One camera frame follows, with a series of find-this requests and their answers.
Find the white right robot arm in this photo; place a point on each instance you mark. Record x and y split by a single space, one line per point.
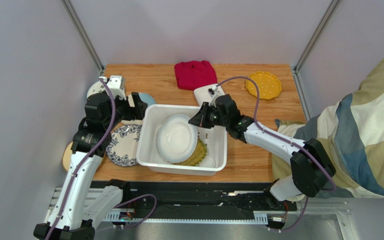
311 169

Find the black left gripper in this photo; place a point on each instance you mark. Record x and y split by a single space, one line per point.
140 107

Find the red folded cloth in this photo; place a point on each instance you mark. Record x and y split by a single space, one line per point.
194 74

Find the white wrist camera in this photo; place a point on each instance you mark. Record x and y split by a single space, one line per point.
215 91
116 85

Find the white round plate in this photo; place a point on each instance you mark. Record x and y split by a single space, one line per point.
176 139

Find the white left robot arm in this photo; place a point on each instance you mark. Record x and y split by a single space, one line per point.
70 220

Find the white plate with red flowers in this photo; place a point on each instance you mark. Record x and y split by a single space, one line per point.
96 88

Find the woven bamboo tray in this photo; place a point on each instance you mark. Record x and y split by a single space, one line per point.
199 154

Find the aluminium frame post right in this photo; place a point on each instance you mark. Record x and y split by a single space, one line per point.
319 30

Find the blue floral plate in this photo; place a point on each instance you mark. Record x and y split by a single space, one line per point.
122 150

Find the yellow polka dot plate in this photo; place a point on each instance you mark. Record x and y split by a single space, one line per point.
268 85

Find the light blue plate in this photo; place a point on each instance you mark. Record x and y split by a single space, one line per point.
146 98

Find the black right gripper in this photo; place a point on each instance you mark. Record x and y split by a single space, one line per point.
207 116

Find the patterned quilt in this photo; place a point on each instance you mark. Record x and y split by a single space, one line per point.
352 134

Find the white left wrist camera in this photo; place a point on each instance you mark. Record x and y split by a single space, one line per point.
116 85

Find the aluminium frame post left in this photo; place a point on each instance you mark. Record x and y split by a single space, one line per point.
75 19

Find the aluminium frame post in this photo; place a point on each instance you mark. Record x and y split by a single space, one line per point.
75 19
319 30

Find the white plastic bin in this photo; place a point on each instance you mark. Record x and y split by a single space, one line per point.
215 141

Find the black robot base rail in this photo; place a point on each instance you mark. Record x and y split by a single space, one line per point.
197 200

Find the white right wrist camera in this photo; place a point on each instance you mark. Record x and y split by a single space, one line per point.
215 91

